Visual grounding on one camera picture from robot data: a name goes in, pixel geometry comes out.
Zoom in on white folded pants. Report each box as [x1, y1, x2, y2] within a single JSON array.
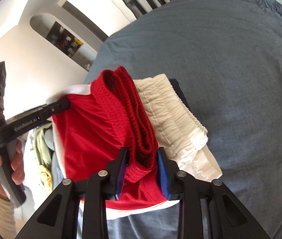
[[133, 74, 223, 182]]

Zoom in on person's left hand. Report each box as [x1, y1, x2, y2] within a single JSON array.
[[0, 139, 26, 192]]

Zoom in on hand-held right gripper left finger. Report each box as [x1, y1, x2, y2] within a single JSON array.
[[22, 147, 129, 239]]

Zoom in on red shorts with white stripes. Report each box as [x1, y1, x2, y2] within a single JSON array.
[[47, 66, 181, 216]]

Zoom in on navy folded pants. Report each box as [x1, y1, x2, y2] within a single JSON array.
[[169, 78, 189, 107]]

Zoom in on olive green garment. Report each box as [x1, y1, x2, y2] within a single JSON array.
[[34, 127, 54, 165]]

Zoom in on arched alcove shelf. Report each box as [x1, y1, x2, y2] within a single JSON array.
[[30, 14, 98, 71]]

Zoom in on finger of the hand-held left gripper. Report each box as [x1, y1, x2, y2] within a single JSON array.
[[40, 98, 71, 120]]

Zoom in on grey bed blanket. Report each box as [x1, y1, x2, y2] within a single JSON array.
[[51, 0, 282, 239]]

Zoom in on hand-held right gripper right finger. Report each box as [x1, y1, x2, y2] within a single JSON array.
[[156, 147, 256, 239]]

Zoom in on yellow garment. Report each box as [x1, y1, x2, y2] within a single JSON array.
[[39, 166, 53, 198]]

